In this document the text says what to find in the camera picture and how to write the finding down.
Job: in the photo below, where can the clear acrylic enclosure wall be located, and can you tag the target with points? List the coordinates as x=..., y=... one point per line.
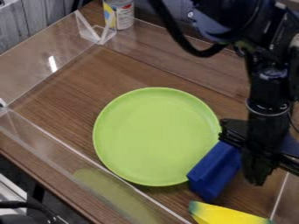
x=59, y=78

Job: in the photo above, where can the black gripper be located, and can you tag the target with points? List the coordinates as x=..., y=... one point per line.
x=266, y=143

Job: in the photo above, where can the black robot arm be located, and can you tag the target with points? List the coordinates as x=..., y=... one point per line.
x=262, y=28

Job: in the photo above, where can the white labelled can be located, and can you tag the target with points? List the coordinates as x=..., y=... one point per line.
x=120, y=13

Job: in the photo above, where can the blue star-shaped block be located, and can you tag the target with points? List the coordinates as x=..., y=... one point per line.
x=216, y=170

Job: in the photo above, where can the yellow green banana toy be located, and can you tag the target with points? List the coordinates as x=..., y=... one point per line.
x=209, y=214

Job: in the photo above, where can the green round plate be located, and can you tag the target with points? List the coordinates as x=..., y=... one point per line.
x=153, y=133

